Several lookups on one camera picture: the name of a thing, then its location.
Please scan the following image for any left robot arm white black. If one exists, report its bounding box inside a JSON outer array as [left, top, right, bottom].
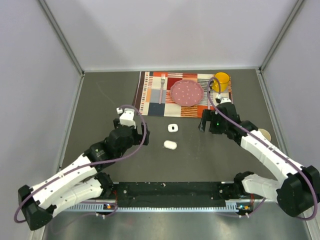
[[17, 114, 150, 231]]

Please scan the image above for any grey slotted cable duct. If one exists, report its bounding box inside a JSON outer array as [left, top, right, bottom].
[[65, 200, 253, 213]]

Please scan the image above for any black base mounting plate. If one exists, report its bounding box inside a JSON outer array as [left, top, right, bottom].
[[84, 181, 253, 208]]

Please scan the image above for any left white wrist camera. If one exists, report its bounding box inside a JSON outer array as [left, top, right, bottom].
[[116, 106, 137, 129]]

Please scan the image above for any beige ceramic mug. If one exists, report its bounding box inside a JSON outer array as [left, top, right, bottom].
[[258, 128, 272, 142]]

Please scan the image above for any white earbud case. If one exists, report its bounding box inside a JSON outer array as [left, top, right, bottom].
[[163, 140, 178, 150]]

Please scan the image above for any pink dotted plate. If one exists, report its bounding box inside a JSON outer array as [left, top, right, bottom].
[[170, 80, 204, 107]]

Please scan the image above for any white charging case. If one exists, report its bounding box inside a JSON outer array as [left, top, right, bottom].
[[167, 123, 179, 133]]

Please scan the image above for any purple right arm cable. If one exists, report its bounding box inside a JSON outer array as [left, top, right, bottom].
[[207, 76, 320, 221]]

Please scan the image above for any yellow mug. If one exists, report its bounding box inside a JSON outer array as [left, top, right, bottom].
[[208, 72, 231, 93]]

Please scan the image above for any patchwork colourful placemat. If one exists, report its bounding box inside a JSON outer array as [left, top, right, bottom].
[[132, 71, 232, 118]]

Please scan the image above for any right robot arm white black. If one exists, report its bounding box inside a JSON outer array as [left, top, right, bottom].
[[198, 102, 320, 217]]

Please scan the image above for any pink handled fork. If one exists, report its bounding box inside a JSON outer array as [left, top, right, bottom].
[[158, 73, 166, 104]]

